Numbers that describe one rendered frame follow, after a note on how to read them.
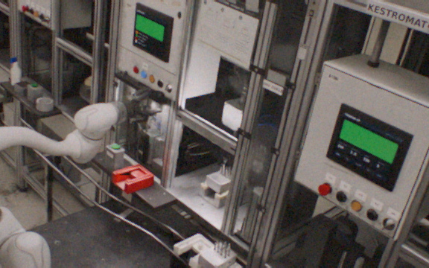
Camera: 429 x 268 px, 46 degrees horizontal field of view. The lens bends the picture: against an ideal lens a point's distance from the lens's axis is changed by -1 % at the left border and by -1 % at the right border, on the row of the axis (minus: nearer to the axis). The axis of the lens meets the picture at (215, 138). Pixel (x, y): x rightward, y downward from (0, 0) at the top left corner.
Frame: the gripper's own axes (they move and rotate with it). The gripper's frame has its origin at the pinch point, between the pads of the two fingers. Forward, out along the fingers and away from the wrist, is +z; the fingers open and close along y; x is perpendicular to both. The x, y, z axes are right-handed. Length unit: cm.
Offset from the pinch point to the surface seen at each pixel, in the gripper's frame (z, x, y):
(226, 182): 21.4, -27.7, -35.6
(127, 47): 9.6, 29.2, 17.2
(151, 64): 7.6, 11.2, 13.4
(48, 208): -5, 74, -84
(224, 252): -9, -52, -48
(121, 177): -4.7, 15.0, -41.5
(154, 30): 4.3, 7.6, 29.9
